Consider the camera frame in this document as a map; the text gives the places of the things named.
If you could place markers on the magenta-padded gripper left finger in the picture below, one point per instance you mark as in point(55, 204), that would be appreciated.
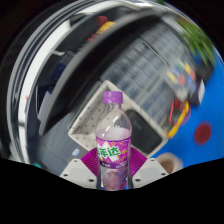
point(90, 163)

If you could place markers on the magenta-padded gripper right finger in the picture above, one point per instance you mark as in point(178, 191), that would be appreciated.
point(138, 162)

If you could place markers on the clear bottle with purple cap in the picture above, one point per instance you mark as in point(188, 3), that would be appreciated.
point(113, 150)

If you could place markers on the black rounded case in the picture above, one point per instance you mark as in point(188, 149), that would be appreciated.
point(145, 131)

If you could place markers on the beige patterned cup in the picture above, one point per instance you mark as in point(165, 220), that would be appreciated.
point(170, 163)

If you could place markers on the white perforated tray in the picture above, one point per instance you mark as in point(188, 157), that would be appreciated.
point(86, 123)

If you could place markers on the yellow meter with red leads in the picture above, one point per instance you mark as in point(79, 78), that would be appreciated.
point(176, 123)

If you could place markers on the flat round red coaster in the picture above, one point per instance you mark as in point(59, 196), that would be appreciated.
point(202, 133)

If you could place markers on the grey small-drawer cabinet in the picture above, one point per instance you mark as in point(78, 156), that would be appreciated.
point(163, 46)
point(133, 76)

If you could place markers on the black box with white label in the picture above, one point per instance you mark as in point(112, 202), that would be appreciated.
point(197, 93)

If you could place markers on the clear organizer with colourful parts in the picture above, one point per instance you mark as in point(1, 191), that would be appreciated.
point(181, 80)

